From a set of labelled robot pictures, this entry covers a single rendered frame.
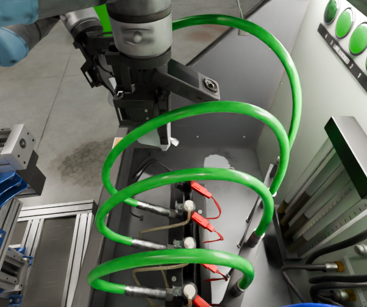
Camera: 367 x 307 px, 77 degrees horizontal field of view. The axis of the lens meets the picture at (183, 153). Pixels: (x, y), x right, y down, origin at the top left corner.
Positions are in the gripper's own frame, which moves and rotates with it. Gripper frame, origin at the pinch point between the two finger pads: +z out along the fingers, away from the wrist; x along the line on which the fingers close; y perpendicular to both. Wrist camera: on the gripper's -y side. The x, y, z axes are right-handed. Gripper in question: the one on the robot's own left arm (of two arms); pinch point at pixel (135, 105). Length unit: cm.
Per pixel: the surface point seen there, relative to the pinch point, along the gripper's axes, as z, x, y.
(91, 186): 30, -32, 137
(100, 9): -149, -198, 213
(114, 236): 19.3, 22.2, -4.1
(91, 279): 18.5, 30.3, -12.2
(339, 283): 36, 10, -33
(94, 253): 26.9, 21.8, 16.2
